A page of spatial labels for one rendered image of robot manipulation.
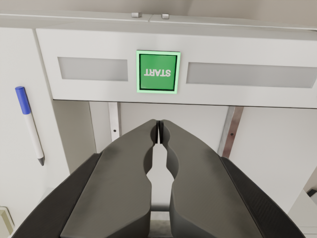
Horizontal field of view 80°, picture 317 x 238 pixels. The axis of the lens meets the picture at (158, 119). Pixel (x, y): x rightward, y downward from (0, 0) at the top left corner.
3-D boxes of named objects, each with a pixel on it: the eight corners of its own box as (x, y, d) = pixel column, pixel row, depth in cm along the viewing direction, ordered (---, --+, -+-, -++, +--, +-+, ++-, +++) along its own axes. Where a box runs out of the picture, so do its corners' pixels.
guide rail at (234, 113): (205, 220, 66) (208, 229, 63) (200, 220, 66) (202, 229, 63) (244, 80, 41) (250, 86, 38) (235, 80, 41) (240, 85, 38)
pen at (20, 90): (44, 167, 32) (20, 89, 25) (38, 167, 32) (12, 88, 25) (47, 163, 33) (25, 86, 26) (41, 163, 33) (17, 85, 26)
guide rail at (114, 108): (127, 219, 65) (126, 228, 62) (121, 219, 65) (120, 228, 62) (118, 76, 40) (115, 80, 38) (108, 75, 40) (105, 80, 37)
